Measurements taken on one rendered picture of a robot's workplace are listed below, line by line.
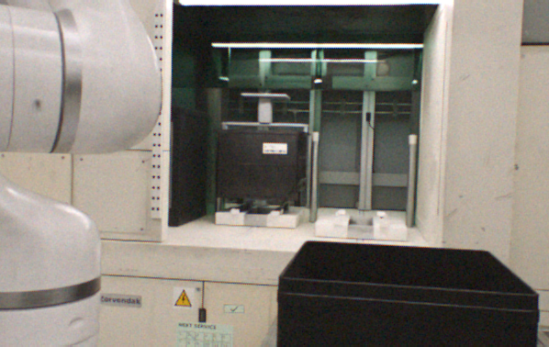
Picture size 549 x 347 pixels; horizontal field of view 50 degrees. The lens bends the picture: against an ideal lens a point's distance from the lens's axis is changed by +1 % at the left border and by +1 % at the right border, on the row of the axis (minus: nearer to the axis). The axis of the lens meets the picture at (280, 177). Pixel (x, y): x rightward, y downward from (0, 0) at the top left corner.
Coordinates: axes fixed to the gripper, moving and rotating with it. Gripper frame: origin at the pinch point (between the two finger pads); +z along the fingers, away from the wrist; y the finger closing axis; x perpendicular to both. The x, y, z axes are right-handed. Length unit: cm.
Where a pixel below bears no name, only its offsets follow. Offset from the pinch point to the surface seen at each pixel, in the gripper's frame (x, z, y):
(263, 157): -15, 44, 30
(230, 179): -21, 44, 21
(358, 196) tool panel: -29, 102, 54
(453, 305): -28, -41, 65
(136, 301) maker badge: -45.9, 11.8, 9.2
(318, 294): -28, -41, 51
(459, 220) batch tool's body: -25, 7, 73
